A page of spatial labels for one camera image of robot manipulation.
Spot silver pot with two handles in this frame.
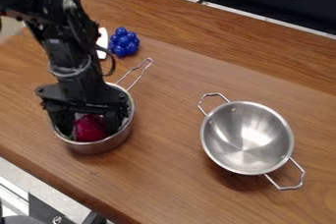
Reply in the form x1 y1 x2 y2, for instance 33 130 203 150
196 91 308 192

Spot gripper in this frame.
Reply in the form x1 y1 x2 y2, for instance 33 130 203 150
33 68 132 138

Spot blue toy grapes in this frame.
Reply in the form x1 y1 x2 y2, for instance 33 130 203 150
106 27 142 59

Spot red toy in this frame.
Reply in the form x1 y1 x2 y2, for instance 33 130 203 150
72 113 109 143

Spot white tool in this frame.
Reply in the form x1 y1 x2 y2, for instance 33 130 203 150
94 27 111 61

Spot silver pot with long handle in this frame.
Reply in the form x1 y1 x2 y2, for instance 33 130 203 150
49 57 155 155

